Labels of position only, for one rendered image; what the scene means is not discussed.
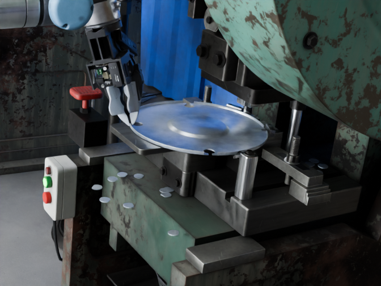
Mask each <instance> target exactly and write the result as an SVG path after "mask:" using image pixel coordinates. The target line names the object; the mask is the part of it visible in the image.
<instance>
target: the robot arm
mask: <svg viewBox="0 0 381 286"><path fill-rule="evenodd" d="M119 7H121V4H120V2H117V0H0V29H6V28H22V27H36V26H52V25H56V26H57V27H59V28H63V29H66V30H77V29H80V28H82V27H83V26H84V27H85V32H86V35H87V38H88V43H89V45H90V49H91V53H92V58H93V59H92V60H91V61H90V62H89V63H87V64H86V67H87V71H88V75H89V78H90V82H91V86H92V90H95V89H96V88H97V87H98V85H99V88H100V89H101V91H102V93H103V94H104V95H105V96H106V97H107V98H108V99H109V112H110V114H111V115H112V116H114V115H118V116H119V118H120V119H121V120H122V121H123V122H124V123H125V124H127V125H128V126H130V123H131V125H134V123H135V122H136V119H137V117H138V114H139V109H140V105H141V99H142V93H143V86H144V79H143V74H142V72H141V69H140V64H136V62H135V60H134V58H133V57H135V56H138V54H137V45H136V44H135V43H134V42H133V41H132V40H131V39H130V38H128V37H127V36H126V34H124V33H123V32H122V31H121V30H117V29H119V28H121V27H122V22H121V19H119V18H120V16H121V15H120V11H119ZM94 69H95V70H96V74H97V77H98V78H97V79H96V78H95V74H94ZM90 70H91V71H92V75H93V78H94V83H93V81H92V78H91V73H90ZM97 84H98V85H97ZM123 85H125V86H124V93H125V95H126V96H127V97H128V101H127V107H128V110H127V109H126V103H125V102H124V100H123V98H122V94H123V91H122V86H123Z"/></svg>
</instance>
